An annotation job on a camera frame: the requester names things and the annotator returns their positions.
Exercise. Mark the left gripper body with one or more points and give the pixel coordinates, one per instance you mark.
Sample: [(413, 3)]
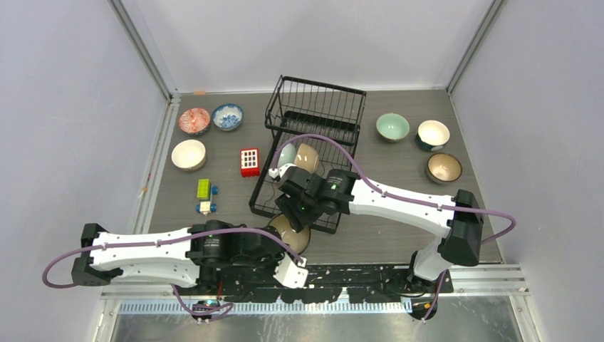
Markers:
[(266, 264)]

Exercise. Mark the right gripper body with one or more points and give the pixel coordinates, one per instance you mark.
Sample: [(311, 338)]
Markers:
[(299, 213)]

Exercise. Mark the dark blue glazed bowl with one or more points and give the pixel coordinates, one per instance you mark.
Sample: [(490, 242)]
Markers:
[(298, 241)]

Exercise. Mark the light teal ribbed bowl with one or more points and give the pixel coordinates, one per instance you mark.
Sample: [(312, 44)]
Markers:
[(287, 155)]

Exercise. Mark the black wire dish rack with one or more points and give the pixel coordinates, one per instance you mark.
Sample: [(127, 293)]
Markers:
[(319, 114)]

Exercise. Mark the white blue floral bowl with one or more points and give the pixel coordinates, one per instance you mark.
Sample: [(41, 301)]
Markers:
[(227, 117)]

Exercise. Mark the beige bowl with bird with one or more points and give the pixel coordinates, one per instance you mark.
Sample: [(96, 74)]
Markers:
[(189, 155)]

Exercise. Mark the blue zigzag pattern bowl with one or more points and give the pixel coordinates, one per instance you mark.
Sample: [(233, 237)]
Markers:
[(195, 121)]

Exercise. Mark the teal white dotted bowl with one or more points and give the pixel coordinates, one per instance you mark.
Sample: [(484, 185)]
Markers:
[(432, 135)]

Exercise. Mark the brown striped bowl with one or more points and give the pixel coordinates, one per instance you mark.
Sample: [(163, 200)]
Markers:
[(443, 168)]

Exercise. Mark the beige plain bowl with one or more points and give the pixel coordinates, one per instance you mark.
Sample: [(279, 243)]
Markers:
[(307, 158)]

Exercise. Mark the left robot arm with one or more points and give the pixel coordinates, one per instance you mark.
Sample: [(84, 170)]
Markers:
[(187, 257)]

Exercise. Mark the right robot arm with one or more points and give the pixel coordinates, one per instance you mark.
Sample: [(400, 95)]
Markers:
[(454, 221)]

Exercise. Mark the red white toy block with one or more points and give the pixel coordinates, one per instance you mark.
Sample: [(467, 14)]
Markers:
[(249, 162)]

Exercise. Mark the green white toy car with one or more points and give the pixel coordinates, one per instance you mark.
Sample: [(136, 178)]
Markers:
[(206, 191)]

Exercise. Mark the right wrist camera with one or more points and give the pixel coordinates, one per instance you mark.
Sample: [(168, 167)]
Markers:
[(277, 173)]

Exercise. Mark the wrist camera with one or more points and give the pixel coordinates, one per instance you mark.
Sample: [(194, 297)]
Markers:
[(277, 173), (291, 274)]

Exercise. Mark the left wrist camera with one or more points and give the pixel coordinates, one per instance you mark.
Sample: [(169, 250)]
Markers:
[(291, 274)]

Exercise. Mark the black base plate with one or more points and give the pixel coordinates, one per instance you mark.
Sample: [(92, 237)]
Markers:
[(361, 283)]

